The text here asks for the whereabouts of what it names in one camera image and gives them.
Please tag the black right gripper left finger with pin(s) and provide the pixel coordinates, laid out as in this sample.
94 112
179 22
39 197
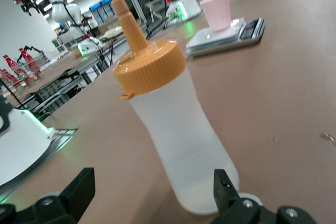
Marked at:
63 205

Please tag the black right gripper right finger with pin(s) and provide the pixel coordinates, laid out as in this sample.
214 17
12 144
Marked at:
236 212

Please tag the translucent sauce bottle orange cap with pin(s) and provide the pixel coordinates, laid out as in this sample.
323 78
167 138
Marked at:
178 129

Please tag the pink plastic cup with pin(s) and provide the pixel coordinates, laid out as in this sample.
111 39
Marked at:
216 11

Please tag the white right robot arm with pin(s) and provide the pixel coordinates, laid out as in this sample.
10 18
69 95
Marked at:
21 140

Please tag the red cola bottle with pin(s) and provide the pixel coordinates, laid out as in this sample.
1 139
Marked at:
14 69
30 61

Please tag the silver digital kitchen scale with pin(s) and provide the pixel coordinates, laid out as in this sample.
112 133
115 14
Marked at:
223 40

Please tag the blue display fridge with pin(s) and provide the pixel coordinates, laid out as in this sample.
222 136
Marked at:
102 11

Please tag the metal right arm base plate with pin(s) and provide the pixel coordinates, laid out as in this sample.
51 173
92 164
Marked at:
61 134

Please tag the aluminium frame workbench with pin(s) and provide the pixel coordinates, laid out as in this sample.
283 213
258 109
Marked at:
60 87

